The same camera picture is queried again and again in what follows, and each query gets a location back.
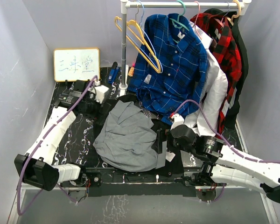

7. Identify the light blue wire hanger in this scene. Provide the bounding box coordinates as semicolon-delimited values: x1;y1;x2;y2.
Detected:
127;0;164;72

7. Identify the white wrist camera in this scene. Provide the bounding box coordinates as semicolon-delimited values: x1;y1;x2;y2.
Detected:
170;113;184;130
89;81;110;104

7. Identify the yellow framed whiteboard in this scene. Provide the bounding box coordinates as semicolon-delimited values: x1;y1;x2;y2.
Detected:
53;48;100;82

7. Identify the orange small object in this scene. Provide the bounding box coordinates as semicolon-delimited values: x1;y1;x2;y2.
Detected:
128;67;134;77

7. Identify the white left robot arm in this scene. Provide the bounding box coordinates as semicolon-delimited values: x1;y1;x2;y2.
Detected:
14;79;109;191

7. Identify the metal clothes rack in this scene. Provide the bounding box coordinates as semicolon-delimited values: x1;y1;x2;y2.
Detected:
114;0;251;96

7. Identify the black shirt on table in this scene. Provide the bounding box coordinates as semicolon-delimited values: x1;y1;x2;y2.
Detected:
116;94;183;176

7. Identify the blue stapler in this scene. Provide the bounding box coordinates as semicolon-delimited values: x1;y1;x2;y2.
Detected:
108;62;119;84

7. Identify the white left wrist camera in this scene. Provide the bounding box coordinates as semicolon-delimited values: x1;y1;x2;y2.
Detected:
89;81;110;104

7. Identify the beige wooden hanger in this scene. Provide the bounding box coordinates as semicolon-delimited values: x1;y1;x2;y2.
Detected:
225;0;241;26

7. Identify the yellow plastic hanger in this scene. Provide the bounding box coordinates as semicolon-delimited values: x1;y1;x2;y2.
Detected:
114;15;162;74

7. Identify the aluminium frame rail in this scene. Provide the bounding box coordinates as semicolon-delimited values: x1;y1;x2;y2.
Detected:
7;184;279;224

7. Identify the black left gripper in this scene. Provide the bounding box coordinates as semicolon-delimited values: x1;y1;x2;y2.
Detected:
80;94;110;125

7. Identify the teal plastic hanger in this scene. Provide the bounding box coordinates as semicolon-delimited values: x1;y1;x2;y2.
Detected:
170;0;189;40

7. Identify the red black plaid shirt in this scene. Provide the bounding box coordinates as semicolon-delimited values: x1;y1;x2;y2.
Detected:
187;13;242;136

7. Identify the pink hanger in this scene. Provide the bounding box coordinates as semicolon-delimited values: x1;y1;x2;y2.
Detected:
193;0;202;40

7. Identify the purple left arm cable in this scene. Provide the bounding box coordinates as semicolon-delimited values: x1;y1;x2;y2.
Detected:
16;75;101;215

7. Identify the black hanging garment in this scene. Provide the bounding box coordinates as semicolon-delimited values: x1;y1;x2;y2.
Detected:
205;8;249;133

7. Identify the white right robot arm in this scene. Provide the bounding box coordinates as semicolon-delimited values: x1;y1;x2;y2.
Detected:
153;125;280;204

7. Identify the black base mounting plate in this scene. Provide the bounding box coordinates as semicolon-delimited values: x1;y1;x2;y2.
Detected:
60;168;227;199

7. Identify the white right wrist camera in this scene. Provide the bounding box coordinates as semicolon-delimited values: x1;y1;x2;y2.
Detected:
170;113;184;130

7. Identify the grey shirt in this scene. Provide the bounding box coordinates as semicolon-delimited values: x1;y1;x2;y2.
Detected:
93;101;166;172

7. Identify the blue plaid shirt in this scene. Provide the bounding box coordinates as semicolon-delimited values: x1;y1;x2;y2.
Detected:
128;13;207;124

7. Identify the white shirt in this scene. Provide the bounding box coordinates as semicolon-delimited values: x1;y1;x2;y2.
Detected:
184;22;228;137

